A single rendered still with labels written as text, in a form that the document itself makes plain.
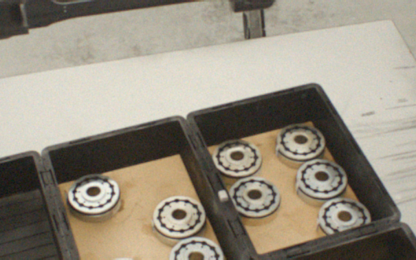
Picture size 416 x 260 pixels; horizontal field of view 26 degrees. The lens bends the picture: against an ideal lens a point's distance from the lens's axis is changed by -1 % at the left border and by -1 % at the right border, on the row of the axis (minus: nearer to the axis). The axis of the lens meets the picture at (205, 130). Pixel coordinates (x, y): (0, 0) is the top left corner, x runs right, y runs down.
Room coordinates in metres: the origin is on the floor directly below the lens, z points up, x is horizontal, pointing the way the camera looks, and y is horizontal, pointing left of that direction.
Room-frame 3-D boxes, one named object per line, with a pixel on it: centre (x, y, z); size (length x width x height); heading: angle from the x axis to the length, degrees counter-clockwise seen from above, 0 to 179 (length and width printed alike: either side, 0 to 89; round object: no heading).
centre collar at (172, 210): (1.14, 0.05, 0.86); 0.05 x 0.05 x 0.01
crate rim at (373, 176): (1.22, -0.16, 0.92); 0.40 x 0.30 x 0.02; 19
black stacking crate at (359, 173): (1.22, -0.16, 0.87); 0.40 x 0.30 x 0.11; 19
